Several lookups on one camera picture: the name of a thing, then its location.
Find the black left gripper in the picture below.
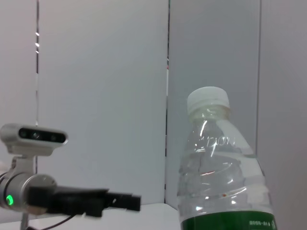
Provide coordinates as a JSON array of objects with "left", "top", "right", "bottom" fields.
[{"left": 28, "top": 185, "right": 142, "bottom": 218}]

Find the clear green-label water bottle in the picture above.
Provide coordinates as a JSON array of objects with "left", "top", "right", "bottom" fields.
[{"left": 177, "top": 86, "right": 275, "bottom": 230}]

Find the left arm cable with plug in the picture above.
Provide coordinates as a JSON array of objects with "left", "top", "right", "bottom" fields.
[{"left": 20, "top": 210, "right": 84, "bottom": 230}]

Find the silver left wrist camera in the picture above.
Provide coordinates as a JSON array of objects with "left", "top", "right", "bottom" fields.
[{"left": 0, "top": 123, "right": 69, "bottom": 173}]

